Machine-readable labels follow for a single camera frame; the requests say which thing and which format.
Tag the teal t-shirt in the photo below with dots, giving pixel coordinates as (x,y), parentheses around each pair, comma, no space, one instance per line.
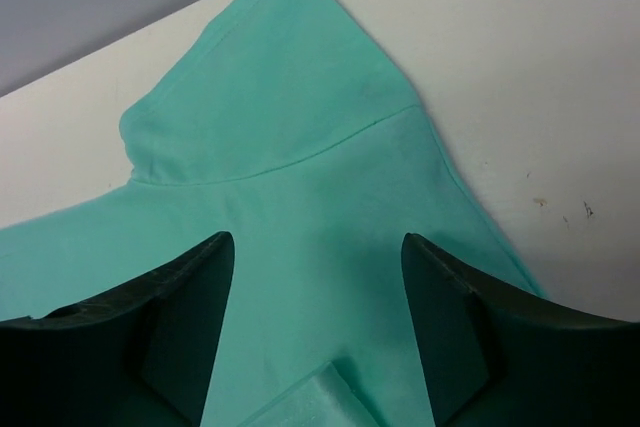
(287,126)

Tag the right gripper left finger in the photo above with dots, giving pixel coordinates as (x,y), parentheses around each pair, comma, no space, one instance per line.
(139,354)

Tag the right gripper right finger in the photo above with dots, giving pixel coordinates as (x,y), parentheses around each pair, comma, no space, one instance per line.
(495,355)

